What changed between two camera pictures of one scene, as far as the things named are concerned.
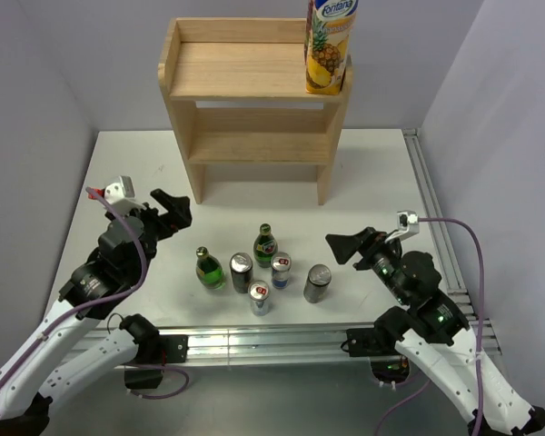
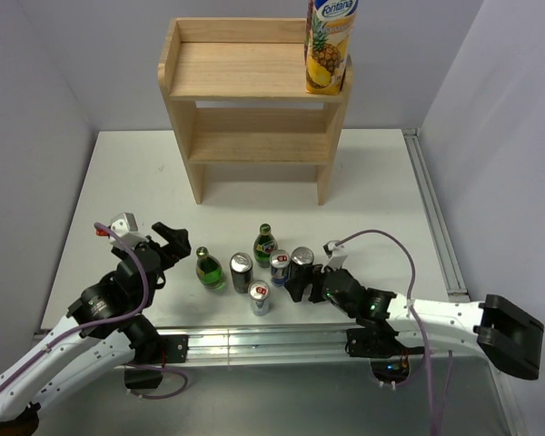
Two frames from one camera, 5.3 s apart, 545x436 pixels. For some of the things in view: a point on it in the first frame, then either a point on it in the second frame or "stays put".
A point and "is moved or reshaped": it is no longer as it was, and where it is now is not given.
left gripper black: (178, 205) -> (181, 249)
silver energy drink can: (259, 294) stays put
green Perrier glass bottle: (210, 270) stays put
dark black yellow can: (318, 281) is moved or reshaped
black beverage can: (241, 264) stays put
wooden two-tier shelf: (239, 86) stays put
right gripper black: (369, 241) -> (307, 274)
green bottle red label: (264, 246) stays put
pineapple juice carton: (329, 28) stays put
